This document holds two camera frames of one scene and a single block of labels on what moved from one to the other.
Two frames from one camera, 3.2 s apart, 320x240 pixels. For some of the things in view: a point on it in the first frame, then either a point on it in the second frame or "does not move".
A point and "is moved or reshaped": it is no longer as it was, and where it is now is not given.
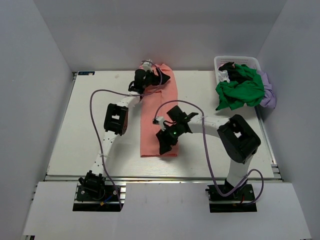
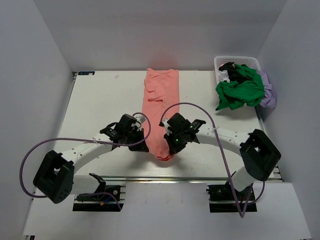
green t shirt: (250, 92) does not move
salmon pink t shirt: (156, 102) is moved or reshaped
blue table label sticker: (92, 73) does not move
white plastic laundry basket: (249, 60) does not move
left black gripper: (157, 78) to (141, 147)
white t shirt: (223, 75) does not move
